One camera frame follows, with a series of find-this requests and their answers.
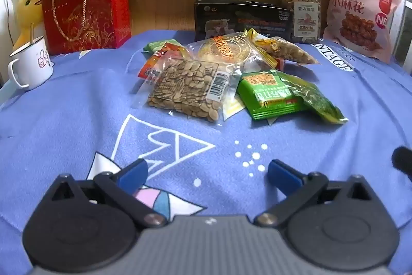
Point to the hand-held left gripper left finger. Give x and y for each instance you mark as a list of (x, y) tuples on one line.
[(133, 172)]

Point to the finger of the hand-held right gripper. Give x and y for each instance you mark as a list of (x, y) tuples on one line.
[(402, 159)]

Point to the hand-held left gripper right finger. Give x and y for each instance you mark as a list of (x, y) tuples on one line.
[(283, 173)]

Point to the pale green patterned snack packet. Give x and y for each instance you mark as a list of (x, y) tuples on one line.
[(318, 104)]

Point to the black tin box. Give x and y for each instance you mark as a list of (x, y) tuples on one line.
[(244, 17)]

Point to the bright green snack packet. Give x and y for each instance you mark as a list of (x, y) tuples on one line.
[(264, 94)]

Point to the small yellow white packet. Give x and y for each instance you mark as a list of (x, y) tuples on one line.
[(233, 107)]

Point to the clear melon seed packet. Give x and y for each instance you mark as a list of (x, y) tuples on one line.
[(183, 85)]

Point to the red orange snack packet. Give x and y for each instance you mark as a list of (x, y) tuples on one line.
[(149, 68)]

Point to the clear yellow nut packet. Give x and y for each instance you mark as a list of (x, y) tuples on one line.
[(289, 52)]

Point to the glass window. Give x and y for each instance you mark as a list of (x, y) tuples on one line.
[(404, 30)]

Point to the small green snack packet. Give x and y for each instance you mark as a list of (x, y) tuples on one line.
[(161, 44)]

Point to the clear gold print packet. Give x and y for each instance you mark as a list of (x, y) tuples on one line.
[(225, 48)]

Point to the white enamel mug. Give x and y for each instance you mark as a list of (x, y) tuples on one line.
[(32, 68)]

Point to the red gift box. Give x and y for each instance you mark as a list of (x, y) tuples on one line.
[(96, 20)]

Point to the pink snack bag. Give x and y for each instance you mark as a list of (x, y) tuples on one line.
[(354, 4)]

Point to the clear nut jar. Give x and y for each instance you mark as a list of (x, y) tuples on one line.
[(302, 4)]

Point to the wooden stick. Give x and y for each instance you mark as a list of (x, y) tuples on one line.
[(31, 33)]

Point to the yellow duck plush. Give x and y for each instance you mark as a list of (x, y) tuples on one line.
[(29, 10)]

